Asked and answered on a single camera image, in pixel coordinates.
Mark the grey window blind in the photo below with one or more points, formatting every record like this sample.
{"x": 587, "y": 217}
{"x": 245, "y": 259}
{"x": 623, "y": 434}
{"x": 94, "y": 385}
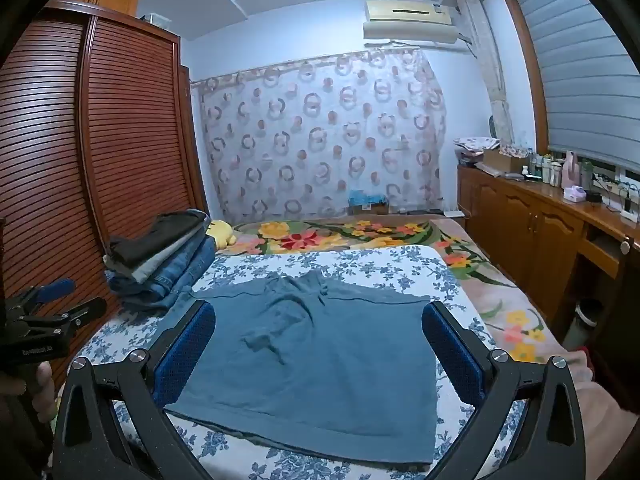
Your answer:
{"x": 585, "y": 70}

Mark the white power strip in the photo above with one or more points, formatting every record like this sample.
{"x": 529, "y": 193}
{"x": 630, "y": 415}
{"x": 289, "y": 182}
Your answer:
{"x": 622, "y": 210}

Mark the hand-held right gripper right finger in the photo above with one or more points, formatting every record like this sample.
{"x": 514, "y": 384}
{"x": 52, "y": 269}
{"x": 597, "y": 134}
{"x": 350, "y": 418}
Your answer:
{"x": 452, "y": 355}

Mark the wooden slatted wardrobe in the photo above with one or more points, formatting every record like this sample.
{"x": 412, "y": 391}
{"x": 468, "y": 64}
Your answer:
{"x": 115, "y": 135}

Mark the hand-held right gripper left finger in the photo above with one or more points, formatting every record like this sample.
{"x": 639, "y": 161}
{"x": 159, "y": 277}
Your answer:
{"x": 185, "y": 355}

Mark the colourful flower blanket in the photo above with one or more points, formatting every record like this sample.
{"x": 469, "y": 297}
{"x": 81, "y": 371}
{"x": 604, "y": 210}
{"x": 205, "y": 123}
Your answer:
{"x": 380, "y": 232}

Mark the clear storage box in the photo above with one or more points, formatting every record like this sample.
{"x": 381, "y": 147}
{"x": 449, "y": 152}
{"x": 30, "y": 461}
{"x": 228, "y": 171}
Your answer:
{"x": 159, "y": 20}

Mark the round trash bin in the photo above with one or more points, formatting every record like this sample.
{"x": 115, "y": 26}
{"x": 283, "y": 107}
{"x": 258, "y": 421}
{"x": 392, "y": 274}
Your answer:
{"x": 585, "y": 325}

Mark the yellow plush toy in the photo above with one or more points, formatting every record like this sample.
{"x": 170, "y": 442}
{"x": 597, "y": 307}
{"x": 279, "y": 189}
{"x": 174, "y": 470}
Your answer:
{"x": 222, "y": 234}

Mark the grey folded pants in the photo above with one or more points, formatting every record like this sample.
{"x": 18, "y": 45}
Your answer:
{"x": 150, "y": 267}

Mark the person's left hand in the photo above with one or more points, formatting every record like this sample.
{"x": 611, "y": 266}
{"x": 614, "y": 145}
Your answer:
{"x": 44, "y": 395}

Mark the blue pants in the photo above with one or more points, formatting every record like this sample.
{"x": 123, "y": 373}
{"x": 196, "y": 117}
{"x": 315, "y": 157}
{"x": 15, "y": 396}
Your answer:
{"x": 310, "y": 360}

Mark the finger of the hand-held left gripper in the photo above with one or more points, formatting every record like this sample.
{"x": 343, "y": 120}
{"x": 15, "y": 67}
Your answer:
{"x": 52, "y": 288}
{"x": 75, "y": 316}

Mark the beige air conditioner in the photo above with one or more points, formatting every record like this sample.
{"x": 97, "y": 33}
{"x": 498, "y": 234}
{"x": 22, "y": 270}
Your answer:
{"x": 410, "y": 20}

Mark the circle pattern curtain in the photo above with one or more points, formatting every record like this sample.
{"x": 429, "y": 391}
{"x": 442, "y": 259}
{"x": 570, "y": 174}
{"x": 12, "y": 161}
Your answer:
{"x": 320, "y": 135}

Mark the folded floral cloth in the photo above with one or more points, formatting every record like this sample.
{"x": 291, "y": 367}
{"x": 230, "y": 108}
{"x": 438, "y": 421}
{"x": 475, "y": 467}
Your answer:
{"x": 472, "y": 147}

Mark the flat black device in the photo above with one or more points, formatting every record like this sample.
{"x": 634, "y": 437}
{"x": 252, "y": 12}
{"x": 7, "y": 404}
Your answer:
{"x": 425, "y": 211}

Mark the white bottle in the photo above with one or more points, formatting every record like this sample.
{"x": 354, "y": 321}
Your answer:
{"x": 547, "y": 170}
{"x": 556, "y": 174}

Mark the open cardboard box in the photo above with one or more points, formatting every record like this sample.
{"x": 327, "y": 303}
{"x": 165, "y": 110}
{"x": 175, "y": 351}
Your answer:
{"x": 505, "y": 160}

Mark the blue floral white cushion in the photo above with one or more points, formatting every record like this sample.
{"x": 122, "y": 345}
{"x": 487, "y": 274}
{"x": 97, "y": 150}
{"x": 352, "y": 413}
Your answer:
{"x": 380, "y": 272}

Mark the wooden side cabinet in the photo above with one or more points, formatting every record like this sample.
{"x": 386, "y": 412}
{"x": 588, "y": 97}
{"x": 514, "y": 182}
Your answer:
{"x": 520, "y": 230}

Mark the small lavender box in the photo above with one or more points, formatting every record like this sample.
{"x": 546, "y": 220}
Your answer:
{"x": 574, "y": 194}

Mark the small cardboard box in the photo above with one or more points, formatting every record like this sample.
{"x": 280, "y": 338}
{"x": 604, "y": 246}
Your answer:
{"x": 367, "y": 209}

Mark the pink bottle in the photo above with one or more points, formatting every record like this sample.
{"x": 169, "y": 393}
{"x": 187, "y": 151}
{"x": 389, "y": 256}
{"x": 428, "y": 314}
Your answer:
{"x": 571, "y": 172}

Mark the blue plastic bag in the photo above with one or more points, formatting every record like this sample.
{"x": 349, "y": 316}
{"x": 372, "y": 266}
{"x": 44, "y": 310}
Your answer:
{"x": 368, "y": 196}

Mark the beige window curtain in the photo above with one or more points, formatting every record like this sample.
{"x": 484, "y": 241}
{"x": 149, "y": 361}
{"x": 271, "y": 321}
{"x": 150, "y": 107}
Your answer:
{"x": 492, "y": 70}

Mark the person's left forearm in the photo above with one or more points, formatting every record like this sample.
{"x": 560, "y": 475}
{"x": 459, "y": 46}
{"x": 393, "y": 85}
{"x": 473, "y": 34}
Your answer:
{"x": 20, "y": 445}

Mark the blue folded jeans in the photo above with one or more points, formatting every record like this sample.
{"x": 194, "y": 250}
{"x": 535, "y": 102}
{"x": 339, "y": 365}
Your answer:
{"x": 170, "y": 280}

